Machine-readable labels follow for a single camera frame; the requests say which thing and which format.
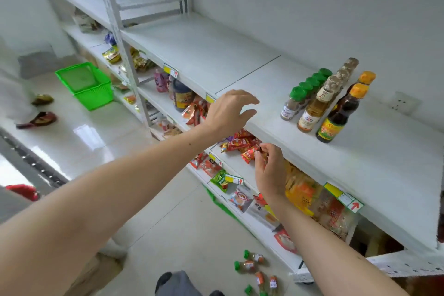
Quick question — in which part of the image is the small red snack packet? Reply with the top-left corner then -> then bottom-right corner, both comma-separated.
241,145 -> 265,164

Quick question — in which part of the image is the person's right forearm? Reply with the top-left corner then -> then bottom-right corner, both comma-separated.
270,194 -> 410,296

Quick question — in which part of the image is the person's left hand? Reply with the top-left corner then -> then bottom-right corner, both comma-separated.
204,89 -> 260,142

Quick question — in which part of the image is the person's right hand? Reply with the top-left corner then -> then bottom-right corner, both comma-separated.
254,143 -> 288,203

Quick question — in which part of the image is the pile of orange-red snack packets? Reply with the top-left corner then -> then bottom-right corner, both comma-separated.
181,96 -> 210,127

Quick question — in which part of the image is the pale food packet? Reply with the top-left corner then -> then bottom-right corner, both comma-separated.
72,11 -> 98,33

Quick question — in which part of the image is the large dark soy sauce jug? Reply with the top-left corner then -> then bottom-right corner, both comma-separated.
172,79 -> 195,113

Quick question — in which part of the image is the dark sauce bottle orange cap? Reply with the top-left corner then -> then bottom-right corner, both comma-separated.
316,83 -> 369,144
334,71 -> 376,112

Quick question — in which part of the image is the person's grey trouser leg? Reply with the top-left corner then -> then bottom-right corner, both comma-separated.
155,270 -> 226,296

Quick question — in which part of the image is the brown cardboard box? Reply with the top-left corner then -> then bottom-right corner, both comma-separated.
65,253 -> 124,296

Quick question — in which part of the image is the white wall socket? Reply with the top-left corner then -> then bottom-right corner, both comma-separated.
388,91 -> 422,116

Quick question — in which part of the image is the metal floor rail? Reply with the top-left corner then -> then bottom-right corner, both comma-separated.
0,129 -> 67,189

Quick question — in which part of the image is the white metal shelving unit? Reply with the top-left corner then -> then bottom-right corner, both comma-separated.
35,0 -> 444,284

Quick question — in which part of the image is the long red snack packet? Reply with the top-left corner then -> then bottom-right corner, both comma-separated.
221,137 -> 254,153

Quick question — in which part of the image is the green plastic shopping basket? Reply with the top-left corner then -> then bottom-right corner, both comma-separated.
55,62 -> 114,111

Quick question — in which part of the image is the red object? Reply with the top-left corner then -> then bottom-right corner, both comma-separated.
5,184 -> 41,202

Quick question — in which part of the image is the brown slipper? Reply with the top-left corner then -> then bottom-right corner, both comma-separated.
31,94 -> 55,106
16,111 -> 58,130

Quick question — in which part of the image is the red seasoning packet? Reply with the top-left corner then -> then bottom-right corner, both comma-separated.
190,152 -> 223,178

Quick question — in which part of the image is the red white food packet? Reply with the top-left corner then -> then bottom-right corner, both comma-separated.
273,228 -> 298,255

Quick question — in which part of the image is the person's left forearm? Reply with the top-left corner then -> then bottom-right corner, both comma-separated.
0,125 -> 221,296

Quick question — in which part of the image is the orange yellow food packet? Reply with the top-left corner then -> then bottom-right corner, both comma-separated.
284,160 -> 324,217

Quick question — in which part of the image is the gold snack packet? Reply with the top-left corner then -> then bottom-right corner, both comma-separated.
102,46 -> 122,65
131,56 -> 155,73

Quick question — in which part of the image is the clear packet of dried food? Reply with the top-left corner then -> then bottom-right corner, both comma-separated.
311,188 -> 359,241

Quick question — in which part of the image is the green seasoning packet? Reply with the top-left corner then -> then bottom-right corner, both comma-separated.
210,169 -> 230,193

